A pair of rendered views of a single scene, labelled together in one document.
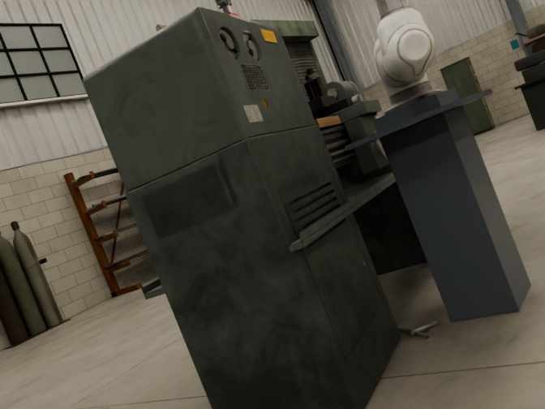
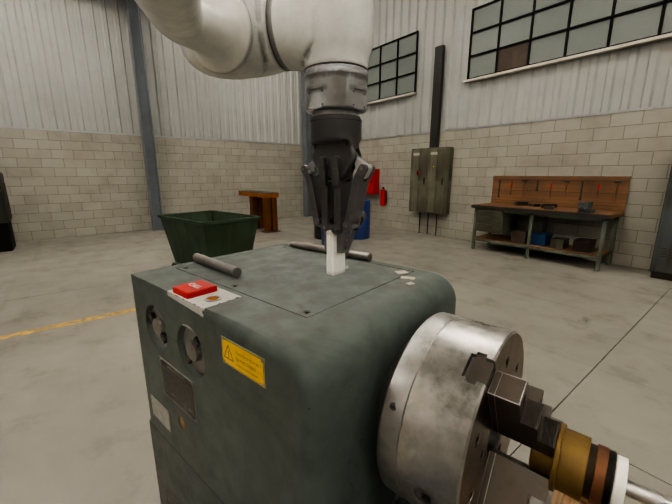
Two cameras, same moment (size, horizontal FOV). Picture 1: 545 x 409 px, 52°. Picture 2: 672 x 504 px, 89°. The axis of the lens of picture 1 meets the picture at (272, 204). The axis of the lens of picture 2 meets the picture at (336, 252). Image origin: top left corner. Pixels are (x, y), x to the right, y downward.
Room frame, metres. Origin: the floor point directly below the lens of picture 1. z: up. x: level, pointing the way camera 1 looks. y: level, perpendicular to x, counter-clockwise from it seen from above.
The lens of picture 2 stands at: (2.23, -0.62, 1.48)
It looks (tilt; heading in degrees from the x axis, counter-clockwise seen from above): 13 degrees down; 104
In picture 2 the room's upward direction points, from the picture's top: straight up
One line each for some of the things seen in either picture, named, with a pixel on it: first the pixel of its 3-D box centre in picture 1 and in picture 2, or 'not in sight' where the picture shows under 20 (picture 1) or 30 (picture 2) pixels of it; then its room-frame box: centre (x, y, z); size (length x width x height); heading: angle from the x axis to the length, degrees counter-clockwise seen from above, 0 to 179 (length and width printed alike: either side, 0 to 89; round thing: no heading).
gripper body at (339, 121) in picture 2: not in sight; (335, 148); (2.10, -0.11, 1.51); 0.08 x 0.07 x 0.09; 153
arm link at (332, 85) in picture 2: not in sight; (335, 95); (2.10, -0.11, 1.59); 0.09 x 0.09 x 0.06
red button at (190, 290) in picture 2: not in sight; (195, 290); (1.82, -0.08, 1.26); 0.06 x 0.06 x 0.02; 63
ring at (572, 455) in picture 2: not in sight; (570, 462); (2.45, -0.15, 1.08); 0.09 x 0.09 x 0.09; 63
